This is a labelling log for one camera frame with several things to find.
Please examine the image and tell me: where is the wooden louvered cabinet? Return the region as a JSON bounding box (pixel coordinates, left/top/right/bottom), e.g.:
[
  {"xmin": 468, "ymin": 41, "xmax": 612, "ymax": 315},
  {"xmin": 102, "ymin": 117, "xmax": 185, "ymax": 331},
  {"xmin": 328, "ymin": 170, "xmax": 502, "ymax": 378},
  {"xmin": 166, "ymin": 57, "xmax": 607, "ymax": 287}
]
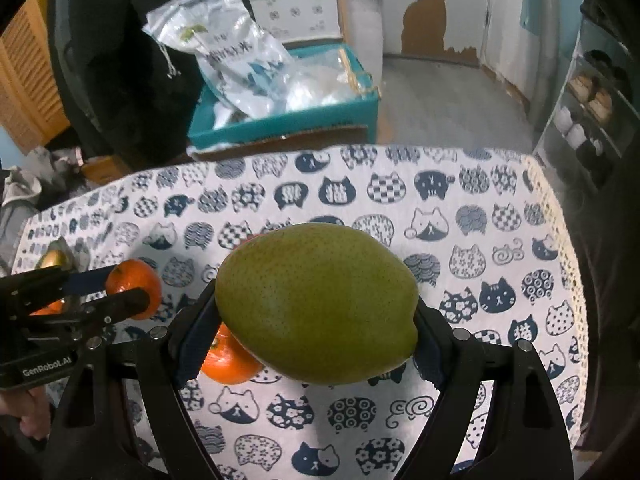
[{"xmin": 0, "ymin": 10, "xmax": 71, "ymax": 153}]

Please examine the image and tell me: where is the person's left hand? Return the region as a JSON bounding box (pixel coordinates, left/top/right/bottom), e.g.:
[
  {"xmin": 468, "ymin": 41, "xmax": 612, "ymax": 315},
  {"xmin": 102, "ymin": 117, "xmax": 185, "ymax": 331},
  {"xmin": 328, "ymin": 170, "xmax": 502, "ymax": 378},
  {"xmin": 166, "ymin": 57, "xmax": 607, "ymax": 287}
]
[{"xmin": 0, "ymin": 389, "xmax": 52, "ymax": 443}]

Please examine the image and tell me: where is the cat-print tablecloth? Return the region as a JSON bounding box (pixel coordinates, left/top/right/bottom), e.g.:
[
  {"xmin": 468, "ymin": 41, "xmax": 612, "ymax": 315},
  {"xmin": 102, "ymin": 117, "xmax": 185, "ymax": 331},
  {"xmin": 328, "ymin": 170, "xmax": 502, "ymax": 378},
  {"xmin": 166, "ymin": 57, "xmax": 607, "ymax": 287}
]
[{"xmin": 10, "ymin": 144, "xmax": 588, "ymax": 480}]

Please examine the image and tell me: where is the group of assorted shoes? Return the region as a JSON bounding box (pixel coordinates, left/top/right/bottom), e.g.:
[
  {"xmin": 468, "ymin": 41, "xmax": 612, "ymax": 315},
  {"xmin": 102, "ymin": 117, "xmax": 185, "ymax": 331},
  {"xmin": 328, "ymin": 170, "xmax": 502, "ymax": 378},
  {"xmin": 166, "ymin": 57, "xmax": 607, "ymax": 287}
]
[{"xmin": 554, "ymin": 49, "xmax": 632, "ymax": 171}]

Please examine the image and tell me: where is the teal box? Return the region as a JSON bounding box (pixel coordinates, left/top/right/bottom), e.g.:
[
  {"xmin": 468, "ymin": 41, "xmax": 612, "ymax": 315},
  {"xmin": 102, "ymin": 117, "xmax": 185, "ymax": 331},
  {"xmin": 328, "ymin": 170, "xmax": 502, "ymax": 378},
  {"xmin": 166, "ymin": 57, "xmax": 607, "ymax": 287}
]
[{"xmin": 187, "ymin": 45, "xmax": 382, "ymax": 151}]

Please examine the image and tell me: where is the grey hoodie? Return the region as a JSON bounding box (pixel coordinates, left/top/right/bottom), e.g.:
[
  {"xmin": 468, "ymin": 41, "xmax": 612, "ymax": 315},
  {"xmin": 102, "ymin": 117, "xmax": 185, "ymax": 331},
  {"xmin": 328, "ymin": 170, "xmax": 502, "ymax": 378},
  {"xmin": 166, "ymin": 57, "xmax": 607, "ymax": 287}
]
[{"xmin": 22, "ymin": 147, "xmax": 86, "ymax": 196}]

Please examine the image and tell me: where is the metal shoe rack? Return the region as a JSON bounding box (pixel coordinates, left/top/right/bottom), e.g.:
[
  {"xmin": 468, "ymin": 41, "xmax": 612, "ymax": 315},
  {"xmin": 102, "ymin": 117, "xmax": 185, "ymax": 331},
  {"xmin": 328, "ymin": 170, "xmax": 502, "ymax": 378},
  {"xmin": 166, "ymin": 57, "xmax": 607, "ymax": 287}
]
[{"xmin": 532, "ymin": 25, "xmax": 640, "ymax": 196}]

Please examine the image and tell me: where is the wooden shelf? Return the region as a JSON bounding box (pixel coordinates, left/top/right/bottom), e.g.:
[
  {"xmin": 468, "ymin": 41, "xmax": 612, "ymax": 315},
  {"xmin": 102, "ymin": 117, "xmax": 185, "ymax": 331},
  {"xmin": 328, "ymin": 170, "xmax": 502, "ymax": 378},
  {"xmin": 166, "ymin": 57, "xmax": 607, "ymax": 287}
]
[{"xmin": 215, "ymin": 0, "xmax": 351, "ymax": 46}]

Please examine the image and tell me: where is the green glass bowl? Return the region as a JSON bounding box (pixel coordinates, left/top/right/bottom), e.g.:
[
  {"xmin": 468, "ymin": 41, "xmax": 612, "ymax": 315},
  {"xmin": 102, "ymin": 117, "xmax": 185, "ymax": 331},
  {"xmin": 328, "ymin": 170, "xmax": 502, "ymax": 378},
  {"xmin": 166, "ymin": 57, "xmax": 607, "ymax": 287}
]
[{"xmin": 37, "ymin": 237, "xmax": 76, "ymax": 273}]

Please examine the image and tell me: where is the clear plastic bag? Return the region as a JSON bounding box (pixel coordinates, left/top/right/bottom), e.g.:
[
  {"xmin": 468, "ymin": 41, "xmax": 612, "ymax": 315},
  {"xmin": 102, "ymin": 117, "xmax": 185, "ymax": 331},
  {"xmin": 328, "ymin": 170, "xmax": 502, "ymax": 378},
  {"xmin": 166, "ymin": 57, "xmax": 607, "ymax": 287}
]
[{"xmin": 285, "ymin": 57, "xmax": 361, "ymax": 111}]

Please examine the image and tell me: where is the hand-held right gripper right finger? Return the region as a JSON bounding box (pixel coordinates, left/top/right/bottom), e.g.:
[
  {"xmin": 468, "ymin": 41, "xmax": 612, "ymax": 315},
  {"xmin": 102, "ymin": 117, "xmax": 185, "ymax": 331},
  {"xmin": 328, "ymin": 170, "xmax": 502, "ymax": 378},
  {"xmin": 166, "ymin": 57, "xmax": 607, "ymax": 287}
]
[{"xmin": 410, "ymin": 300, "xmax": 576, "ymax": 480}]

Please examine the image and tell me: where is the dark cloth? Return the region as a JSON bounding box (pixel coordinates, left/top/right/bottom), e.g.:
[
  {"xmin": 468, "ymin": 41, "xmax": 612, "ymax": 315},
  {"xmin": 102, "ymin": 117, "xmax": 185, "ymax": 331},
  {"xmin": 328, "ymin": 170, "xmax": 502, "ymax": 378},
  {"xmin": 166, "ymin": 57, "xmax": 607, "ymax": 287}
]
[{"xmin": 580, "ymin": 0, "xmax": 640, "ymax": 453}]

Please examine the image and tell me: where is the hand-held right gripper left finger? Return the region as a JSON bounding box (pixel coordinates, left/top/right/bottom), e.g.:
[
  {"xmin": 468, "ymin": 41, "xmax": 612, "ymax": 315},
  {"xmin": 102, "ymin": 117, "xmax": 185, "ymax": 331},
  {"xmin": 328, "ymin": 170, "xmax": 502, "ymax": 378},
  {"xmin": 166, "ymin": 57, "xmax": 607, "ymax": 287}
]
[{"xmin": 50, "ymin": 280, "xmax": 228, "ymax": 480}]

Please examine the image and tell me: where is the white door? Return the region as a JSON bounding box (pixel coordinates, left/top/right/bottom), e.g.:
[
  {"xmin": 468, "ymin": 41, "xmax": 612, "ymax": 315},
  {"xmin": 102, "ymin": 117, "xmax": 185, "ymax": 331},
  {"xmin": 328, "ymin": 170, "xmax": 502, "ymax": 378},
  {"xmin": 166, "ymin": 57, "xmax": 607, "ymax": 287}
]
[{"xmin": 482, "ymin": 0, "xmax": 526, "ymax": 78}]

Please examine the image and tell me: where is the orange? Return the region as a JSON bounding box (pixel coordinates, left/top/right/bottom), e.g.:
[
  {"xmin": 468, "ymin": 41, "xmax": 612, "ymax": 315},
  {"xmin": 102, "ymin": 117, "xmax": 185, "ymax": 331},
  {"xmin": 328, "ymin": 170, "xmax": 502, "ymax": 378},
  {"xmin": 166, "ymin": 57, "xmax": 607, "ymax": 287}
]
[
  {"xmin": 104, "ymin": 258, "xmax": 163, "ymax": 321},
  {"xmin": 30, "ymin": 298, "xmax": 68, "ymax": 317},
  {"xmin": 200, "ymin": 322, "xmax": 265, "ymax": 385}
]

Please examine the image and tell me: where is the pile of grey clothes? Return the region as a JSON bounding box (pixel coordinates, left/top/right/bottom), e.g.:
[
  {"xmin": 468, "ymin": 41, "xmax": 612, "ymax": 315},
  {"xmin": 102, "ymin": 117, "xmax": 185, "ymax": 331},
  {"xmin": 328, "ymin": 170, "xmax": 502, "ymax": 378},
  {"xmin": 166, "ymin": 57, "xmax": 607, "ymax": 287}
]
[{"xmin": 0, "ymin": 167, "xmax": 43, "ymax": 241}]

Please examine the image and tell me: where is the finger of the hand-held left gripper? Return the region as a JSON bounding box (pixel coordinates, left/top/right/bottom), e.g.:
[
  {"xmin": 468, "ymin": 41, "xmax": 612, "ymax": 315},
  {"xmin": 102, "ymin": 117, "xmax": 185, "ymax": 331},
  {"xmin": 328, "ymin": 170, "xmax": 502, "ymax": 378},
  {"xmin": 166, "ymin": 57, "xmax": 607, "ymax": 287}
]
[
  {"xmin": 65, "ymin": 266, "xmax": 115, "ymax": 295},
  {"xmin": 75, "ymin": 286, "xmax": 152, "ymax": 323}
]

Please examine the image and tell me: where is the black coat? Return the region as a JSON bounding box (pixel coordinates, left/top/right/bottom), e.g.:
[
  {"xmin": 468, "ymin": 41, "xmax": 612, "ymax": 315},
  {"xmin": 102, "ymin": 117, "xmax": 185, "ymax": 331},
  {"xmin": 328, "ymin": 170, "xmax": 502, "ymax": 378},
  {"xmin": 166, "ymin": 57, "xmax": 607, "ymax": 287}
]
[{"xmin": 50, "ymin": 0, "xmax": 211, "ymax": 171}]

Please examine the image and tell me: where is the white patterned box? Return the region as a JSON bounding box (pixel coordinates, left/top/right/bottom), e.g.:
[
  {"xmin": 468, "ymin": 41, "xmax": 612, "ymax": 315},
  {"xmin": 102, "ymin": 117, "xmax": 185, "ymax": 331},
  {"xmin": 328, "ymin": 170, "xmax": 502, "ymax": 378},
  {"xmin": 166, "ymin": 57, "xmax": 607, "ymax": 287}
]
[{"xmin": 247, "ymin": 0, "xmax": 346, "ymax": 48}]

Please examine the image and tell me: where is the white printed rice bag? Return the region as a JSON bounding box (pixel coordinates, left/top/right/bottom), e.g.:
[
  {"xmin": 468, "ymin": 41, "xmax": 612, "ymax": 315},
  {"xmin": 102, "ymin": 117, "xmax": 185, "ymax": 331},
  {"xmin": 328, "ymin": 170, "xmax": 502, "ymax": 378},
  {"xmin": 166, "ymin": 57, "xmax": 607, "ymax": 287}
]
[{"xmin": 142, "ymin": 0, "xmax": 301, "ymax": 116}]

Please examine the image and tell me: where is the cardboard box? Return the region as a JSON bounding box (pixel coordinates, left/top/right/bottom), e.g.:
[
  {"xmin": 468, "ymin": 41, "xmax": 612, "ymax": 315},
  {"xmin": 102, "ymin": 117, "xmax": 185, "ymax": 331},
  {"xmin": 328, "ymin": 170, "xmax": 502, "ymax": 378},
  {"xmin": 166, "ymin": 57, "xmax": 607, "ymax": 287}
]
[{"xmin": 187, "ymin": 125, "xmax": 381, "ymax": 162}]

